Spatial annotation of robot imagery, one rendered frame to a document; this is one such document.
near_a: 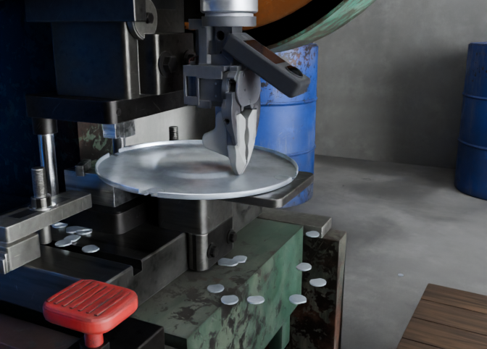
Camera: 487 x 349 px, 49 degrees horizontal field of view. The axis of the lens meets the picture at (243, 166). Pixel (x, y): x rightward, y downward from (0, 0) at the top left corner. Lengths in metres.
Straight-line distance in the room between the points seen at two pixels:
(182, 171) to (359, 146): 3.47
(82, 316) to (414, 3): 3.69
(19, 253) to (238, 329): 0.30
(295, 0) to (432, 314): 0.76
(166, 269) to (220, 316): 0.10
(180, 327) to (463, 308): 0.87
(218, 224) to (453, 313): 0.72
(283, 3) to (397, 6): 2.99
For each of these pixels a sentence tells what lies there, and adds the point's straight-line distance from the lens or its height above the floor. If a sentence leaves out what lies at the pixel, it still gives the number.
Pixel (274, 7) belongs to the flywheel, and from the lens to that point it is 1.06.
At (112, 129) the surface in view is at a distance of 0.83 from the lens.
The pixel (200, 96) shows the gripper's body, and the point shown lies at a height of 0.89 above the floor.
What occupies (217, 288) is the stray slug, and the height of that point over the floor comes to 0.65.
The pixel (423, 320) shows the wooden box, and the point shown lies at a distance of 1.31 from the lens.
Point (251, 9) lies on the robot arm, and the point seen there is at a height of 1.00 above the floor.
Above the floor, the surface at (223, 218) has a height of 0.71.
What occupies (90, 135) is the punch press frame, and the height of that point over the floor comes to 0.78.
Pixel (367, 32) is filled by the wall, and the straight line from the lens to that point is 4.06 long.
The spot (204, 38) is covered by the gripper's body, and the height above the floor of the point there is 0.97.
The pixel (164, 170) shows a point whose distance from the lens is 0.75.
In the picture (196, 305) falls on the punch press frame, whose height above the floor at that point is 0.65.
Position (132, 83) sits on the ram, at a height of 0.91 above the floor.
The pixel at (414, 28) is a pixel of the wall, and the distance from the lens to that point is 4.00.
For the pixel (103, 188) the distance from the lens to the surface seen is 0.80.
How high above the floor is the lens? 0.99
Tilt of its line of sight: 15 degrees down
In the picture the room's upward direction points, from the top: straight up
